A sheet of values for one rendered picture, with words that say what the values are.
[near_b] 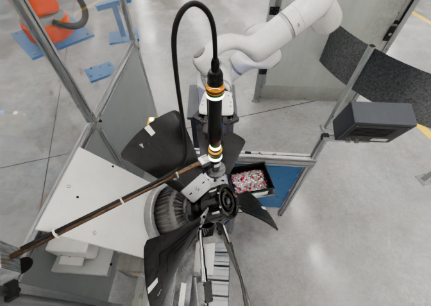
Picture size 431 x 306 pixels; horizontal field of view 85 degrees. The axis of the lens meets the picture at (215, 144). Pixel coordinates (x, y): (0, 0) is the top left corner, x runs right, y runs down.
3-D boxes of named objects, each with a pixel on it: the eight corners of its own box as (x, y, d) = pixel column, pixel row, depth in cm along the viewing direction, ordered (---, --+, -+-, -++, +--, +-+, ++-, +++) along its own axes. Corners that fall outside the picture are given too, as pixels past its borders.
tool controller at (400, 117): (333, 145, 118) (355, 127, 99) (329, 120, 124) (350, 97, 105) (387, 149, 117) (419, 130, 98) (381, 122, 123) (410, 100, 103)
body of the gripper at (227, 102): (233, 102, 79) (232, 127, 72) (202, 101, 79) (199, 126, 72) (234, 84, 73) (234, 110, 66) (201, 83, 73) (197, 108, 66)
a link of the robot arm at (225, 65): (220, 72, 72) (235, 92, 78) (222, 49, 80) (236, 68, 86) (198, 83, 76) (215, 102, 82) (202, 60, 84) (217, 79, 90)
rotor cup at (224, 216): (212, 234, 86) (242, 228, 79) (183, 222, 78) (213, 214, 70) (215, 197, 95) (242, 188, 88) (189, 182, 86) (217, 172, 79)
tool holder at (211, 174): (206, 185, 79) (205, 169, 71) (196, 169, 82) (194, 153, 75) (229, 172, 82) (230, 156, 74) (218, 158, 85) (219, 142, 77)
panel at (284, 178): (180, 202, 196) (167, 158, 143) (181, 201, 196) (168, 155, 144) (281, 208, 192) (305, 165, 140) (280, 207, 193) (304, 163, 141)
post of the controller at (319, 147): (310, 159, 133) (323, 136, 117) (310, 154, 135) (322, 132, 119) (316, 159, 133) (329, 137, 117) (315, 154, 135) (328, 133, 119)
